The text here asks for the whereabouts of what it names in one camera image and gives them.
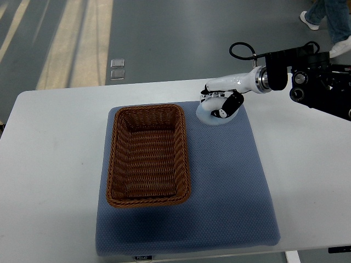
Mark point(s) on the white sneaker right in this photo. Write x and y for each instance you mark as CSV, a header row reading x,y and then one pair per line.
x,y
340,48

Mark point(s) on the metal floor plate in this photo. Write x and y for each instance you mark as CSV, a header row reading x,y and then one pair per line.
x,y
117,63
117,74

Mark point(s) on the white sneaker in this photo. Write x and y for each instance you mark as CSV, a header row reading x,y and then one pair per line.
x,y
303,20
340,48

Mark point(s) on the upper metal floor plate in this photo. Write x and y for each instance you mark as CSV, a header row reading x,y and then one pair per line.
x,y
117,63

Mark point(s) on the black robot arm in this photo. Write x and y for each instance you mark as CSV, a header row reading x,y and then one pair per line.
x,y
316,81

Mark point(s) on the white sneaker left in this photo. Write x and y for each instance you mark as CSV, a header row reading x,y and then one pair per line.
x,y
303,20

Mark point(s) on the lower metal floor plate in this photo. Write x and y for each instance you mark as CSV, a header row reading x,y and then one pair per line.
x,y
117,74

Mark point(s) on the person's legs in jeans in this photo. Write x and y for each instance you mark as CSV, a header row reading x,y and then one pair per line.
x,y
337,14

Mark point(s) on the brown wicker basket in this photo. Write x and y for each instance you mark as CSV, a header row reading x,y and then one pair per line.
x,y
148,162

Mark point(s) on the blue fabric mat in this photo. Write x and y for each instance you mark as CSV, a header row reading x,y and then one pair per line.
x,y
229,207

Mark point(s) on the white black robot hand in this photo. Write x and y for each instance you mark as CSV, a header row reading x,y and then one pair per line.
x,y
237,84

